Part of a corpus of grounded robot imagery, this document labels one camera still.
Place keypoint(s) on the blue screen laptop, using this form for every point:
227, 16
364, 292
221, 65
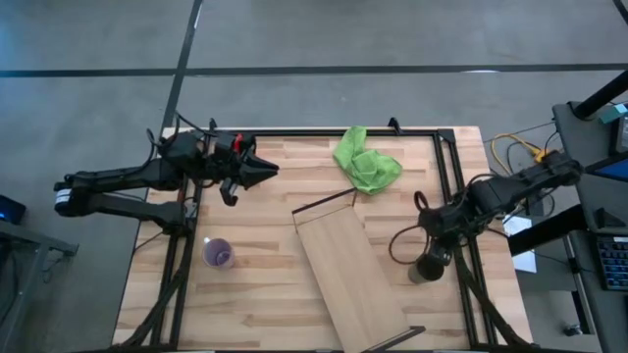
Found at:
615, 170

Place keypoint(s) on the small caster wheel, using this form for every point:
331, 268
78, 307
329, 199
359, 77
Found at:
573, 330

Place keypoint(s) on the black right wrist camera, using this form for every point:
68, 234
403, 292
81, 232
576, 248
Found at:
440, 256

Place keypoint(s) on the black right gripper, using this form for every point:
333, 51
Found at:
441, 223

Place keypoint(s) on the black slanted beam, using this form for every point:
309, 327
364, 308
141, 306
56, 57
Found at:
544, 230

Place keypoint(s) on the green cloth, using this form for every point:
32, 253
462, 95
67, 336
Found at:
365, 166

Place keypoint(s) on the teal box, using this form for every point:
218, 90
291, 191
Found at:
613, 114

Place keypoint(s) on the red mug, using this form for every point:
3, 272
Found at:
239, 142

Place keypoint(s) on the light wooden board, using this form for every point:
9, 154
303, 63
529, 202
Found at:
343, 274

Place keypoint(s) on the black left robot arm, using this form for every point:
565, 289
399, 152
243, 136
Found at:
122, 176

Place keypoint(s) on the blue lit device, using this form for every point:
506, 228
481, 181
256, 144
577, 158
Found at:
10, 211

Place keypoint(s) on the black side desk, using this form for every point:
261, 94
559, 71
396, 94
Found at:
593, 206

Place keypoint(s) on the black aluminium table frame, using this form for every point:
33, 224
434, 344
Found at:
441, 171

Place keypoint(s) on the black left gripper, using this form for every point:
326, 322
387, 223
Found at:
223, 157

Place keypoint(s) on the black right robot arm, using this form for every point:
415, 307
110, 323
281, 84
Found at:
515, 188

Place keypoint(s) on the dark brown ribbed cup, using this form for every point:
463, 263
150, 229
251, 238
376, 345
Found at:
416, 275

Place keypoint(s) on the white paper sheet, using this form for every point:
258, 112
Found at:
525, 262

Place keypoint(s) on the black triangular bracket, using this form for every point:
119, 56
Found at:
606, 220

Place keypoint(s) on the black table clamp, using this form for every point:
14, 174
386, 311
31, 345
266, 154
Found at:
394, 126

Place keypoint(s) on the black slanted pole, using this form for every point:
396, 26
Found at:
603, 95

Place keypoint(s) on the black keyboard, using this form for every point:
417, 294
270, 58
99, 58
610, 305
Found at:
613, 262

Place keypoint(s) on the grey metal cart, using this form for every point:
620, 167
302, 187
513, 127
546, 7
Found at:
64, 247

